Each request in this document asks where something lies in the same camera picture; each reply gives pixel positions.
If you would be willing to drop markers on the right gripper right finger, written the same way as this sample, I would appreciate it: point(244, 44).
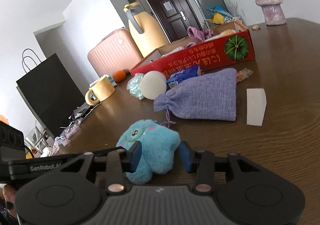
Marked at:
point(201, 163)

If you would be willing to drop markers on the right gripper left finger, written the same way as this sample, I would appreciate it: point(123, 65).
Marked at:
point(118, 162)

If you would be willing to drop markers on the blue plush toy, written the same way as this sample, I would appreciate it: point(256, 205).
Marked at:
point(159, 144)

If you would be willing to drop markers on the white foam block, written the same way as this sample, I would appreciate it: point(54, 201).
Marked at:
point(256, 106)

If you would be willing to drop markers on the purple satin scrunchie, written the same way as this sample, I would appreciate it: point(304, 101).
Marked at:
point(199, 35)

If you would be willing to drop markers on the person's left hand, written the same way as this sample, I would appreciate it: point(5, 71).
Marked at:
point(8, 193)

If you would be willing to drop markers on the wrappers pile on table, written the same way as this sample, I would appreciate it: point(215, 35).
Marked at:
point(43, 144)

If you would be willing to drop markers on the yellow ceramic mug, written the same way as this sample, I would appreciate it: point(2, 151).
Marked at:
point(100, 91)

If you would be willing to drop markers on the iridescent white scrunchie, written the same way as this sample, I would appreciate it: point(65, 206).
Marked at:
point(133, 86)

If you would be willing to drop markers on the black paper bag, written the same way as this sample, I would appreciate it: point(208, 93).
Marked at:
point(50, 93)

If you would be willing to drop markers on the white round sponge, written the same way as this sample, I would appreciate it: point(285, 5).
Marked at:
point(153, 84)

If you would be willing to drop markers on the orange fruit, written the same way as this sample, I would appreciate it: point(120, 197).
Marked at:
point(119, 76)

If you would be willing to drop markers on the blue tissue pack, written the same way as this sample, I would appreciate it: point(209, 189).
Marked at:
point(183, 74)

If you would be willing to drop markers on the clear snack packet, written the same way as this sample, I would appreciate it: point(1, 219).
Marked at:
point(243, 74)

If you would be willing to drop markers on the pink small suitcase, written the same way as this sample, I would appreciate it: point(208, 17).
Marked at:
point(117, 51)

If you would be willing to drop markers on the red cardboard box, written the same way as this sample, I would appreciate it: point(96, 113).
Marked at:
point(209, 55)

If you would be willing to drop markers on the yellow thermos jug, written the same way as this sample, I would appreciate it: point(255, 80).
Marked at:
point(144, 28)

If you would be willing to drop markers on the yellow plush toy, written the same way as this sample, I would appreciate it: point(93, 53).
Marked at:
point(225, 33)

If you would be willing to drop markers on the colourful clutter pile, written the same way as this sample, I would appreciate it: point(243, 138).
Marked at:
point(219, 15)

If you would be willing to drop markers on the dark entrance door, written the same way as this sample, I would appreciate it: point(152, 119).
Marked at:
point(176, 16)

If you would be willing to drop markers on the purple linen drawstring pouch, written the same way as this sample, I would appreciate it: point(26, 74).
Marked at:
point(207, 97)

